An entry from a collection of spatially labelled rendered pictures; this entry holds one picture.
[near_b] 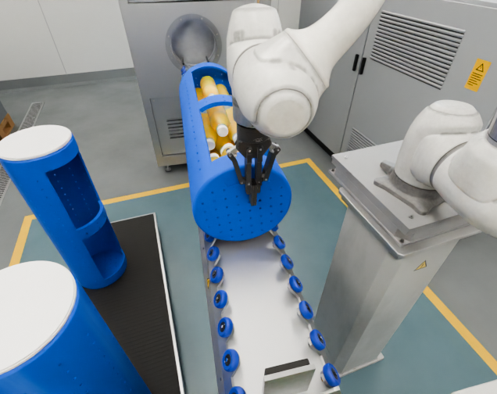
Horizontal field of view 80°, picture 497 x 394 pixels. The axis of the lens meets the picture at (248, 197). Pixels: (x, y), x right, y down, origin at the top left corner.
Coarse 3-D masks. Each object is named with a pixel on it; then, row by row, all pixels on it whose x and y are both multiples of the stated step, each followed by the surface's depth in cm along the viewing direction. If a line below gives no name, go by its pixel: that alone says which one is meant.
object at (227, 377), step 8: (208, 248) 93; (208, 264) 89; (216, 288) 81; (216, 312) 77; (216, 320) 76; (216, 328) 75; (224, 344) 70; (224, 352) 69; (240, 360) 65; (224, 376) 66; (232, 376) 65; (224, 384) 65; (232, 384) 64
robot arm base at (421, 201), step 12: (384, 168) 97; (384, 180) 92; (396, 180) 88; (396, 192) 88; (408, 192) 86; (420, 192) 84; (432, 192) 83; (408, 204) 86; (420, 204) 84; (432, 204) 84
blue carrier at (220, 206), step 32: (192, 96) 115; (224, 96) 108; (192, 128) 99; (192, 160) 88; (224, 160) 76; (192, 192) 81; (224, 192) 78; (288, 192) 83; (224, 224) 86; (256, 224) 88
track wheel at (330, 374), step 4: (324, 364) 63; (328, 364) 63; (324, 368) 62; (328, 368) 62; (332, 368) 63; (324, 372) 61; (328, 372) 61; (332, 372) 62; (336, 372) 63; (324, 376) 61; (328, 376) 61; (332, 376) 60; (336, 376) 62; (328, 380) 60; (332, 380) 60; (336, 380) 61; (340, 380) 62; (332, 384) 60; (336, 384) 60
